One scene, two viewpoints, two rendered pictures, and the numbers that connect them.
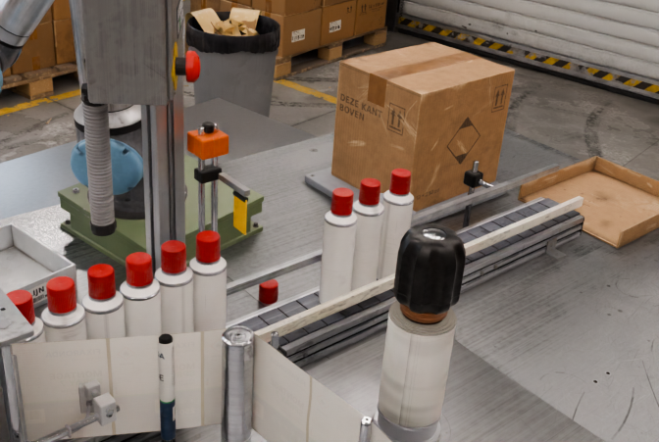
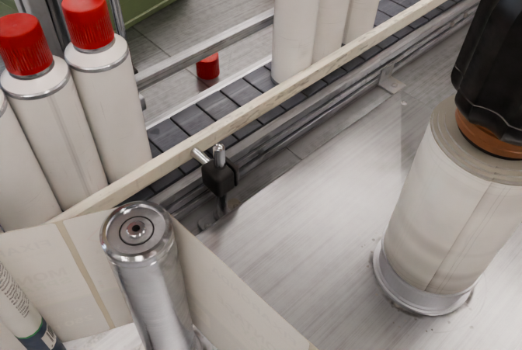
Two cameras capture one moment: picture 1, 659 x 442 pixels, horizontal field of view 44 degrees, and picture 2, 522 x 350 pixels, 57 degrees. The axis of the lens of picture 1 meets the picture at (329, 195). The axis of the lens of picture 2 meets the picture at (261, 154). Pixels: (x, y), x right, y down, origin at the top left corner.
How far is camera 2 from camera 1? 0.72 m
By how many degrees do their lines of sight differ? 22
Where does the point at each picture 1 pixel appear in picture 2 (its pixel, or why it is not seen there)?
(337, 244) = (297, 1)
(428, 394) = (486, 258)
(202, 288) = (92, 91)
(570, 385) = not seen: outside the picture
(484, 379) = not seen: hidden behind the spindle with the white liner
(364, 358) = (341, 157)
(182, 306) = (60, 126)
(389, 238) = not seen: outside the picture
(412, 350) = (483, 206)
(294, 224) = not seen: outside the picture
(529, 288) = not seen: hidden behind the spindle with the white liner
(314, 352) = (271, 145)
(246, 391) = (172, 310)
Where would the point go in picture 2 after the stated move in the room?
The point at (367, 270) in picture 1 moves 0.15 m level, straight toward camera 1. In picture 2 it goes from (332, 32) to (340, 115)
